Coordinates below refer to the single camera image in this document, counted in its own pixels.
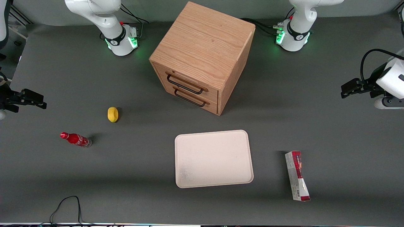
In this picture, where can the beige plastic tray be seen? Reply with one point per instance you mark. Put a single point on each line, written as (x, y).
(213, 159)

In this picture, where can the red cookie box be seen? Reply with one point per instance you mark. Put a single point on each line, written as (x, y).
(297, 176)

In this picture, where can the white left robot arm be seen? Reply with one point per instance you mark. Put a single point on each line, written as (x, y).
(296, 34)

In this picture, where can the wooden drawer cabinet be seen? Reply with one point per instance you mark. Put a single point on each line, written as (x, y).
(205, 47)

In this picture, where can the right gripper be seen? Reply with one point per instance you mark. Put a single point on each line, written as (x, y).
(5, 97)

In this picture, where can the black metal stand frame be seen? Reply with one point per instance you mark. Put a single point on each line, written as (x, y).
(20, 15)

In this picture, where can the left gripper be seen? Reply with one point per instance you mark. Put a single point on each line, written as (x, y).
(373, 82)

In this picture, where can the yellow lemon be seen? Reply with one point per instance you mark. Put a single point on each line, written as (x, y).
(112, 114)

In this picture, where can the red cola bottle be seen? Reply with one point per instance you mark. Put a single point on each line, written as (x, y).
(75, 139)

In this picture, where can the wooden drawer front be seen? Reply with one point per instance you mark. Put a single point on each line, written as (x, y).
(208, 105)
(189, 80)

